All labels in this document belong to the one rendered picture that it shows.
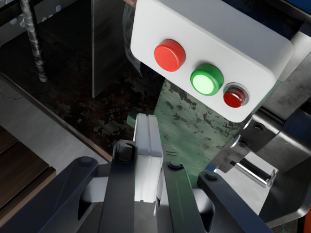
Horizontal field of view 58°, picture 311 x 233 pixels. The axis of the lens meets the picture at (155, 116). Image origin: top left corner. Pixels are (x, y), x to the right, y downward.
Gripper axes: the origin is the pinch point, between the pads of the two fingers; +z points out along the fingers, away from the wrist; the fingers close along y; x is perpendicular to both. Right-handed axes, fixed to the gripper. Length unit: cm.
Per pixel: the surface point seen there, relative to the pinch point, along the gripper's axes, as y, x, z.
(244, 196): 144, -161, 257
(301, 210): 23.9, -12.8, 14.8
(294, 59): 14.1, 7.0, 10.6
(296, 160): 29.0, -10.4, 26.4
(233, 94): 7.0, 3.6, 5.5
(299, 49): 13.9, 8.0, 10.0
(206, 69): 4.5, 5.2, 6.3
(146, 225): 40, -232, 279
